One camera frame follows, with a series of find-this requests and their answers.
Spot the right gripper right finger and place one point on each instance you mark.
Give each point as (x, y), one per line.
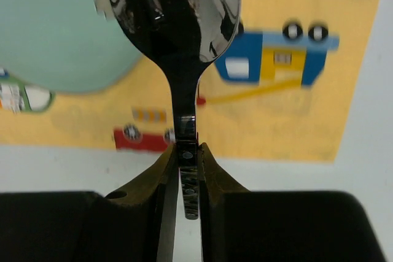
(238, 224)

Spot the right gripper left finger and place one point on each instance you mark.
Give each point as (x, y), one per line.
(137, 221)

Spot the yellow car-print cloth placemat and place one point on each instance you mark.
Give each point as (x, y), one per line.
(282, 90)

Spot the steel spoon black handle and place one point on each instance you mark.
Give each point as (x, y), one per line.
(183, 38)

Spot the light green flower plate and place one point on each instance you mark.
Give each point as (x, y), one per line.
(68, 46)

